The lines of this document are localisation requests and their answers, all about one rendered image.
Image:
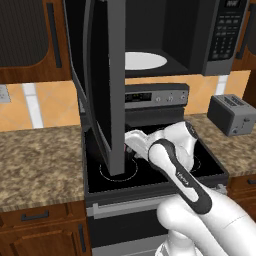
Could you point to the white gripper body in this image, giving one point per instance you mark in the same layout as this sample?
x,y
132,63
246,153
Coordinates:
x,y
136,140

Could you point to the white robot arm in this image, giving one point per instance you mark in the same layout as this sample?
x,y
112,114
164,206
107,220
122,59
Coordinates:
x,y
203,220

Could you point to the black microwave door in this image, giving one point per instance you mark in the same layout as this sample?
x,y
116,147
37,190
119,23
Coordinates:
x,y
113,83

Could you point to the white microwave turntable plate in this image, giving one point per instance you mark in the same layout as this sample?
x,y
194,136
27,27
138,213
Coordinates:
x,y
143,61

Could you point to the black microwave oven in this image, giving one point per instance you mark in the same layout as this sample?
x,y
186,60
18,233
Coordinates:
x,y
196,30

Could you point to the wooden base cupboard door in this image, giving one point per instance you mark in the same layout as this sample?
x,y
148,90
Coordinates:
x,y
40,241
248,206

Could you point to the black and steel stove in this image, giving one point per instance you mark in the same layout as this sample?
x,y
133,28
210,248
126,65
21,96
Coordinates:
x,y
153,100

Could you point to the grey toaster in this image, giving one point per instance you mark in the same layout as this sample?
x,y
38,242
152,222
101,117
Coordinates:
x,y
233,115

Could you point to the wooden drawer front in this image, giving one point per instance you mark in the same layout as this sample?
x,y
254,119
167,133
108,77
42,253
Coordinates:
x,y
238,186
63,210

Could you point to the white wall socket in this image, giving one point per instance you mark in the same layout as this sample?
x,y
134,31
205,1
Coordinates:
x,y
3,94

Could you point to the wooden wall cupboard door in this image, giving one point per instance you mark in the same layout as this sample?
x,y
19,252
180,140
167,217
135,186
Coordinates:
x,y
23,36
250,30

